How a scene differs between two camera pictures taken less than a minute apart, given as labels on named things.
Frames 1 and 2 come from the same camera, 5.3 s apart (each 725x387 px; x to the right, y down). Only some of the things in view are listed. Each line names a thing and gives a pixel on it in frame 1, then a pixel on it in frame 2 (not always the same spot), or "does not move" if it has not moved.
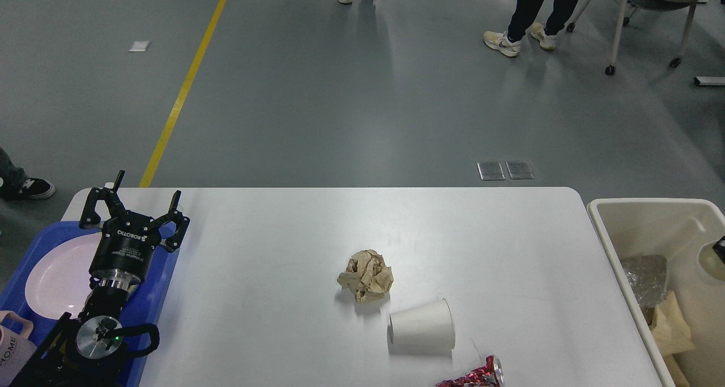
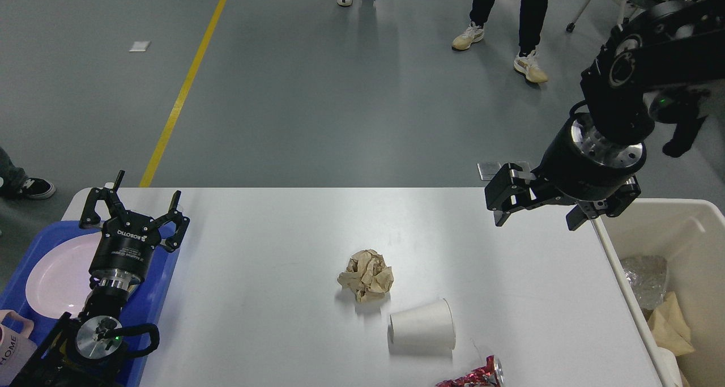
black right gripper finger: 719,247 -> 578,164
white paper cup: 425,330 does not move
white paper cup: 711,262 -> 667,366
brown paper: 672,331 does not move
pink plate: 59,281 does not move
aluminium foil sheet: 648,275 does not move
